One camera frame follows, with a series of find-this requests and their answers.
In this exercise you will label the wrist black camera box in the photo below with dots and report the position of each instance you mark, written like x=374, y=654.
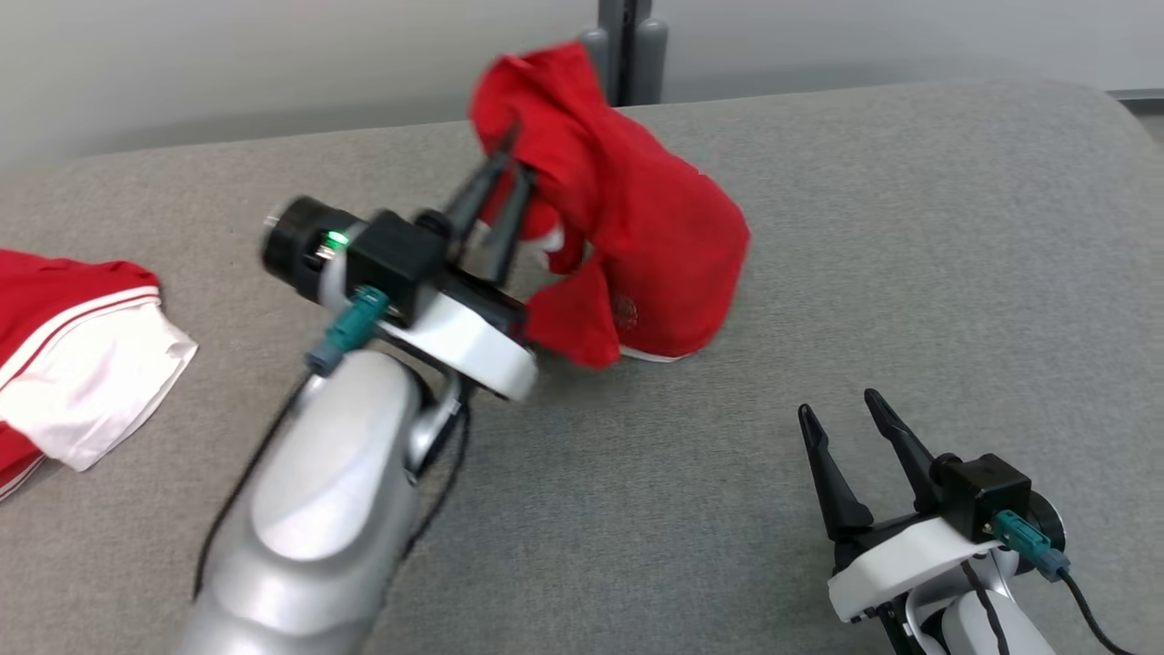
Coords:
x=396, y=264
x=987, y=496

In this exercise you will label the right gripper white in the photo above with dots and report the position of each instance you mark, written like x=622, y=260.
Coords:
x=900, y=559

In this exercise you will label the wrist black motor cylinder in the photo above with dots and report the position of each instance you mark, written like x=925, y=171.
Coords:
x=296, y=241
x=1046, y=523

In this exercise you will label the left wrist black motor cylinder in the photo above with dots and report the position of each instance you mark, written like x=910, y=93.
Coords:
x=296, y=241

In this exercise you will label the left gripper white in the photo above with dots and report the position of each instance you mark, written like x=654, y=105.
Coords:
x=473, y=350

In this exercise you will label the red shorts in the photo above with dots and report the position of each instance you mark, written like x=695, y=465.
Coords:
x=655, y=227

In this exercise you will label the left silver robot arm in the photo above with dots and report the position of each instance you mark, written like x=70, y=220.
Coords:
x=327, y=491

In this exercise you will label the right wrist black motor cylinder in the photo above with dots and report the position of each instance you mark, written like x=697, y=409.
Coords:
x=1046, y=523

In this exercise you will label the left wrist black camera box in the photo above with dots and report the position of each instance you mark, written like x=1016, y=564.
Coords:
x=396, y=264

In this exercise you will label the red shirt with white trim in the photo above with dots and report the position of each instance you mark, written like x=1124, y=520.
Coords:
x=82, y=364

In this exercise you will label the grey vertical post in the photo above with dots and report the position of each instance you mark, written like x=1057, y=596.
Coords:
x=627, y=45

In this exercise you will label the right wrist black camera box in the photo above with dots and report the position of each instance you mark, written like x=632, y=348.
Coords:
x=987, y=496

